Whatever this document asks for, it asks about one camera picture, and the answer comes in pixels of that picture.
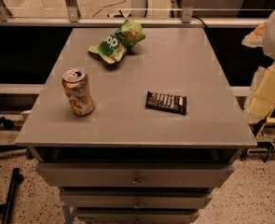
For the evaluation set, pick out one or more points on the orange soda can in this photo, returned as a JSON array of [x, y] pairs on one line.
[[75, 82]]

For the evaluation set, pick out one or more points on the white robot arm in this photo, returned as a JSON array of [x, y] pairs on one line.
[[261, 100]]

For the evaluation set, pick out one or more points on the grey drawer cabinet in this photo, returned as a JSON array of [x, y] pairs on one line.
[[120, 129]]

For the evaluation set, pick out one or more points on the black chocolate bar wrapper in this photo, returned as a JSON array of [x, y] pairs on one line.
[[166, 102]]

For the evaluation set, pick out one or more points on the green chip bag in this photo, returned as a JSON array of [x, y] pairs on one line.
[[119, 43]]

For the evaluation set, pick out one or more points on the top grey drawer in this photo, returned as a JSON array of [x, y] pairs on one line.
[[135, 175]]

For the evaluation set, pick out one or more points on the grey drawer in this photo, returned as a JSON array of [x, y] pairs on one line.
[[135, 175], [137, 216], [136, 199]]

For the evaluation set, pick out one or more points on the middle grey drawer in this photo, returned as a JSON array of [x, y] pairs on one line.
[[136, 199]]

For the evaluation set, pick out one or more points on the bottom grey drawer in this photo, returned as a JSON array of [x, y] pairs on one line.
[[137, 216]]

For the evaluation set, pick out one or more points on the yellow metal stand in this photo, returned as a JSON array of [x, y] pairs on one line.
[[258, 125]]

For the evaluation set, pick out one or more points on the metal railing frame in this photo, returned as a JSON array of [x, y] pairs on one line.
[[75, 13]]

